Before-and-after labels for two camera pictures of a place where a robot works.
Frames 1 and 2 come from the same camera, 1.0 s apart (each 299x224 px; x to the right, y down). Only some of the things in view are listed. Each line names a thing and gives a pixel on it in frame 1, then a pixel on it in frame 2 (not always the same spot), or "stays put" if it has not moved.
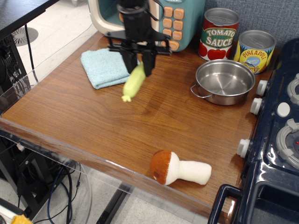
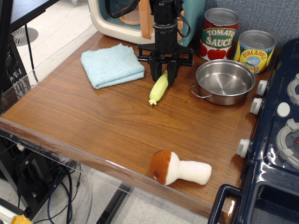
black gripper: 137,34 -> 166,47
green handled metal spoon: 134,81 -> 159,87
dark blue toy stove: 269,193 stays put
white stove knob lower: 242,147 stays put
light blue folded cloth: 104,67 stays put
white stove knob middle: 255,106 stays put
